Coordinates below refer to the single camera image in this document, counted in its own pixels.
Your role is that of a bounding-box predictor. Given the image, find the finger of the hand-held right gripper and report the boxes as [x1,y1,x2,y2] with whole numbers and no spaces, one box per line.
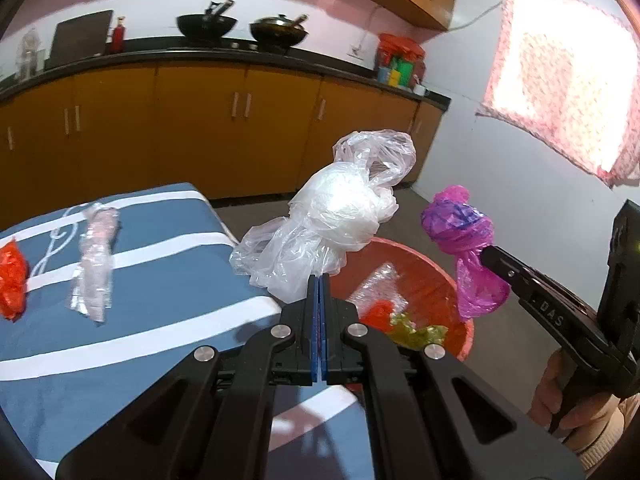
[480,244,539,307]

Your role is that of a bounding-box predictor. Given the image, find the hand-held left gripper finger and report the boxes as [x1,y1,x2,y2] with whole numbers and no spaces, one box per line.
[56,274,321,480]
[320,274,586,480]

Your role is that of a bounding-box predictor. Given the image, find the orange plastic bag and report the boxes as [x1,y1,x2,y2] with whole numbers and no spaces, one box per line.
[0,240,28,321]
[361,300,398,333]

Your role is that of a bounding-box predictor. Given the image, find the purple plastic bag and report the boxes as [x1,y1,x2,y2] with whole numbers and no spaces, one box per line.
[420,185,512,322]

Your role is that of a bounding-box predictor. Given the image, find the red woven plastic basket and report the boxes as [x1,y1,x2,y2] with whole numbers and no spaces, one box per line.
[327,237,475,361]

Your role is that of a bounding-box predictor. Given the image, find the long clear bubble wrap sheet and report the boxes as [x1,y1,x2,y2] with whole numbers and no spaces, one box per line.
[356,262,403,311]

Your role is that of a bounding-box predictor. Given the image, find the yellow-green plastic bag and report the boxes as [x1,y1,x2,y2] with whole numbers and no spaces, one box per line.
[390,311,449,351]

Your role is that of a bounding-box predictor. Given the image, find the white translucent plastic bag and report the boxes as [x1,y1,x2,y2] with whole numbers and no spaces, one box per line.
[229,130,417,305]

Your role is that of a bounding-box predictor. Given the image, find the person's right forearm cream sleeve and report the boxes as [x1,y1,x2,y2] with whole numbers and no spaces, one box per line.
[575,395,640,476]

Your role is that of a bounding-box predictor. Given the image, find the person's right hand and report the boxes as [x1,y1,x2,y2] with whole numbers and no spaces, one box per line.
[527,349,625,455]

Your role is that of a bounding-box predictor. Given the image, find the pink patterned window curtain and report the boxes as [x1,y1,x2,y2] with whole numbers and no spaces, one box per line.
[475,0,640,188]

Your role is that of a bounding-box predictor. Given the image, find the large clear bubble wrap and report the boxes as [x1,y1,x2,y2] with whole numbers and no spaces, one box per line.
[70,203,122,325]

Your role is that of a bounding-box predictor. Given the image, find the red bag with colourful packets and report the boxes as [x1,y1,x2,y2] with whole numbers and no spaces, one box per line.
[376,33,427,88]

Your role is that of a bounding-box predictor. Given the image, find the wooden lower kitchen cabinets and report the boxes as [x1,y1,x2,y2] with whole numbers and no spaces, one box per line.
[0,55,443,231]

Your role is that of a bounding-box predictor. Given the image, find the black frying pan with lid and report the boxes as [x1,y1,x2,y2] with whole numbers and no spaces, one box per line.
[249,13,309,53]

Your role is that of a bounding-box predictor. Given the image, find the black wok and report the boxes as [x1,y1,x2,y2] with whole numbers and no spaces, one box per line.
[176,0,238,41]

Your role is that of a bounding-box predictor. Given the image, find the black kitchen countertop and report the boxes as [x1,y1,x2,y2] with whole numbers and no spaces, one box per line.
[0,37,451,108]

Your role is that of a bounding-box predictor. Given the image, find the dark cutting board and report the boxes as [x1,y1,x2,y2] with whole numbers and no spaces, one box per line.
[44,9,115,71]

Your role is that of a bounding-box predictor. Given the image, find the clear bag with jars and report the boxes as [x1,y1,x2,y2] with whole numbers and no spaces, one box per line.
[16,27,42,81]

